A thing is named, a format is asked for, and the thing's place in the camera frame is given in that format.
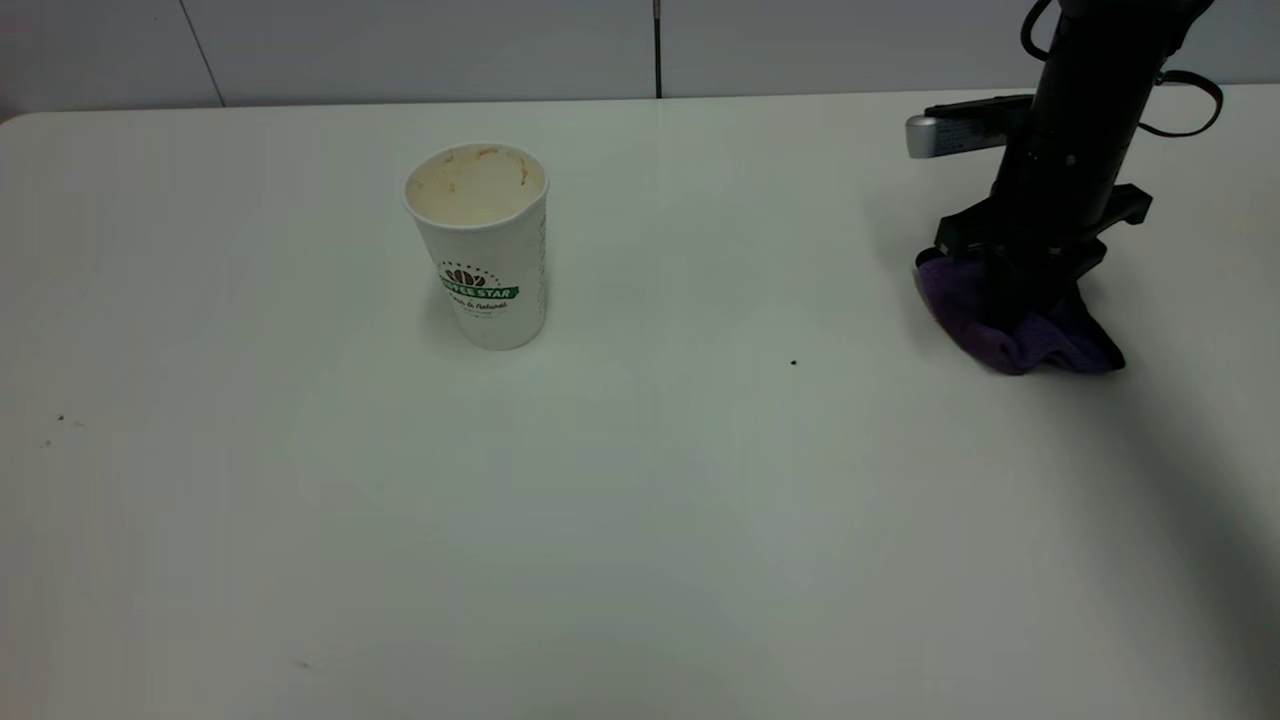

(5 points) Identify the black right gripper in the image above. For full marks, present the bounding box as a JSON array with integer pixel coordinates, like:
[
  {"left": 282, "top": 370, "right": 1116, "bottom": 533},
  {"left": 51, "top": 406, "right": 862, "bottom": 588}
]
[{"left": 934, "top": 58, "right": 1155, "bottom": 323}]

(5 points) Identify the purple cloth with black trim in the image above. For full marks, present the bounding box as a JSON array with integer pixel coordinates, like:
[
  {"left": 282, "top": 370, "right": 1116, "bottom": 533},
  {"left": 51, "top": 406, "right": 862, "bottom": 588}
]
[{"left": 914, "top": 250, "right": 1127, "bottom": 377}]

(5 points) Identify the white paper coffee cup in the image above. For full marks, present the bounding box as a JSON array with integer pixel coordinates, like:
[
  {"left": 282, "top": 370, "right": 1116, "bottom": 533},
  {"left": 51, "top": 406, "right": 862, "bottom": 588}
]
[{"left": 403, "top": 142, "right": 551, "bottom": 352}]

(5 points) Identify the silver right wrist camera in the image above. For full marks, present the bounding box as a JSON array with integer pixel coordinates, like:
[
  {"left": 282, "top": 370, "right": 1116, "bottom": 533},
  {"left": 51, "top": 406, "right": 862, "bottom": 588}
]
[{"left": 905, "top": 94, "right": 1037, "bottom": 160}]

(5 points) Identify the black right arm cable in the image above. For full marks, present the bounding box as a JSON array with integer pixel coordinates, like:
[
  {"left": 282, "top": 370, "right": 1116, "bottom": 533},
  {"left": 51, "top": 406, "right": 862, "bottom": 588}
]
[{"left": 1019, "top": 0, "right": 1063, "bottom": 64}]

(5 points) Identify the thin black right cable loop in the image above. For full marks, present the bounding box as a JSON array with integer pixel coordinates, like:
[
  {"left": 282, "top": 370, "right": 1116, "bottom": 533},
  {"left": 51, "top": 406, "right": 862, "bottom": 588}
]
[{"left": 1138, "top": 69, "right": 1225, "bottom": 140}]

